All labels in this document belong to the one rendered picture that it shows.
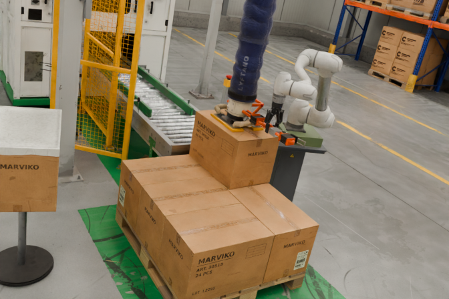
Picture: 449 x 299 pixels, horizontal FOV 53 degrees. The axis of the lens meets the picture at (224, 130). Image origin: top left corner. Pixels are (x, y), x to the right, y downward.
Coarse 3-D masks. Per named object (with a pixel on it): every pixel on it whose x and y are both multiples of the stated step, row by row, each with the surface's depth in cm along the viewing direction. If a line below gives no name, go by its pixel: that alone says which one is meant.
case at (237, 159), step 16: (208, 112) 367; (224, 112) 374; (208, 128) 352; (224, 128) 340; (192, 144) 373; (208, 144) 354; (224, 144) 336; (240, 144) 323; (256, 144) 333; (272, 144) 343; (208, 160) 355; (224, 160) 338; (240, 160) 330; (256, 160) 340; (272, 160) 350; (224, 176) 339; (240, 176) 337; (256, 176) 347
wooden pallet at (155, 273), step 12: (120, 216) 358; (132, 228) 338; (132, 240) 344; (144, 252) 320; (144, 264) 322; (156, 276) 312; (288, 276) 318; (300, 276) 326; (168, 288) 303; (252, 288) 302
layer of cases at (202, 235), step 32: (128, 160) 351; (160, 160) 361; (192, 160) 371; (128, 192) 341; (160, 192) 315; (192, 192) 323; (224, 192) 331; (256, 192) 340; (160, 224) 295; (192, 224) 286; (224, 224) 292; (256, 224) 299; (288, 224) 306; (160, 256) 298; (192, 256) 260; (224, 256) 274; (256, 256) 290; (288, 256) 309; (192, 288) 271; (224, 288) 287
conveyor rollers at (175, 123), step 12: (144, 84) 538; (144, 96) 501; (156, 96) 509; (156, 108) 473; (168, 108) 481; (180, 108) 489; (156, 120) 438; (168, 120) 445; (180, 120) 452; (192, 120) 459; (168, 132) 417; (180, 132) 424
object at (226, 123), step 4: (212, 116) 358; (216, 116) 355; (220, 116) 354; (220, 120) 349; (224, 120) 349; (232, 120) 344; (224, 124) 343; (228, 124) 342; (232, 124) 344; (228, 128) 340; (232, 128) 337; (236, 128) 339; (240, 128) 340
